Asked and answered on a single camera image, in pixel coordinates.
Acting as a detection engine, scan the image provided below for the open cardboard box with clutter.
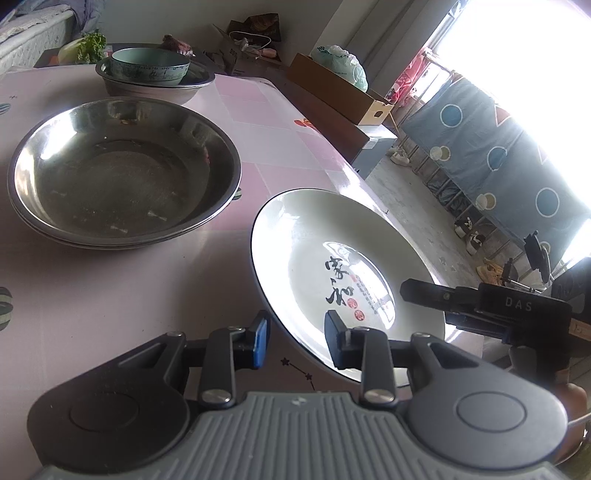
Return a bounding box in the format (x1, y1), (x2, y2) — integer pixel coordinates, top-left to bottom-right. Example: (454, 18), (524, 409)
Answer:
(205, 13), (283, 77)

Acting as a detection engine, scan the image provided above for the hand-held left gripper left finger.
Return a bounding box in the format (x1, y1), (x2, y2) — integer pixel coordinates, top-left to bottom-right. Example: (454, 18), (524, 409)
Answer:
(106, 309), (271, 409)

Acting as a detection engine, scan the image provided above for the white ceramic plate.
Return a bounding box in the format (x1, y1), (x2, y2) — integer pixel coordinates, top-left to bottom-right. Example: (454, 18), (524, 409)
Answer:
(250, 188), (446, 384)

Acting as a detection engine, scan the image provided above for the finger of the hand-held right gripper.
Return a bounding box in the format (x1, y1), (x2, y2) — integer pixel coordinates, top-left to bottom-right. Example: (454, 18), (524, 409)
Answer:
(399, 278), (483, 311)
(443, 308), (511, 344)

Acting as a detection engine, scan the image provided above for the green lettuce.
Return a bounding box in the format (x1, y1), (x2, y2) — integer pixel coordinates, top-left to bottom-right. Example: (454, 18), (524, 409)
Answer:
(58, 30), (108, 65)

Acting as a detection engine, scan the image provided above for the grey clothing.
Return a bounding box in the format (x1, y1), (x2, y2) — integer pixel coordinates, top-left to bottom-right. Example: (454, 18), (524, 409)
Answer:
(69, 0), (106, 28)

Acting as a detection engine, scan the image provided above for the green plastic bag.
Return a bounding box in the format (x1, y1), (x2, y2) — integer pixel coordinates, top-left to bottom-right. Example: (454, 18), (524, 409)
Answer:
(310, 44), (369, 93)

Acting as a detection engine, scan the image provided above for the white quilted mattress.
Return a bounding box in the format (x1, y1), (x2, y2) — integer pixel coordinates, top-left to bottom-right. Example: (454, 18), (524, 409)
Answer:
(0, 7), (79, 77)

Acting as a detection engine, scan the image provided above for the blue cloth with circles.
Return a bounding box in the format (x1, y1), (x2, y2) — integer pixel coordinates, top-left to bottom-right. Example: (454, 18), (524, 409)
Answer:
(402, 76), (591, 273)

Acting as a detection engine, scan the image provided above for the black phone holder stand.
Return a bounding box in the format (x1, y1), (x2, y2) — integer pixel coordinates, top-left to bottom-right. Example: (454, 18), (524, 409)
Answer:
(503, 230), (553, 292)

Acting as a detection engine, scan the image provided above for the tan shoe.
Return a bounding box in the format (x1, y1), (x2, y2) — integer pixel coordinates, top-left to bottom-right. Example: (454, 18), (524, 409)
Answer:
(481, 258), (507, 285)

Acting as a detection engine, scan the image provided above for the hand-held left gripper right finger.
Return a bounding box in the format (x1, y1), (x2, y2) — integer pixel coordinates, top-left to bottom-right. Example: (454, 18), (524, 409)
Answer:
(323, 310), (467, 409)

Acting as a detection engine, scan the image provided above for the large steel bowl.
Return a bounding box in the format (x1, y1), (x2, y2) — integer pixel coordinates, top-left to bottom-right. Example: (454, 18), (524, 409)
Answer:
(7, 185), (241, 252)
(13, 98), (242, 234)

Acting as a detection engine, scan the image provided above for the green ceramic bowl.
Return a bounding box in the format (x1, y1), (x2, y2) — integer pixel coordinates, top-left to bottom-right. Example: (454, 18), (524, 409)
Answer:
(110, 47), (191, 87)

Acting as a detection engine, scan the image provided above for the long cardboard box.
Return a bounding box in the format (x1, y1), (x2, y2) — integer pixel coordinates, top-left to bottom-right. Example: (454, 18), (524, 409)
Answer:
(288, 53), (395, 126)

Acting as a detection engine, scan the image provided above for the medium steel bowl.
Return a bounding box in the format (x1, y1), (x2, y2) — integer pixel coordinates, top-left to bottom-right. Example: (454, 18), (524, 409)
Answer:
(95, 59), (216, 92)

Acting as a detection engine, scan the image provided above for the red cloth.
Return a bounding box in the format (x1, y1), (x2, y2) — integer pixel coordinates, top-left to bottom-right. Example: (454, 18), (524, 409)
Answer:
(387, 48), (431, 106)

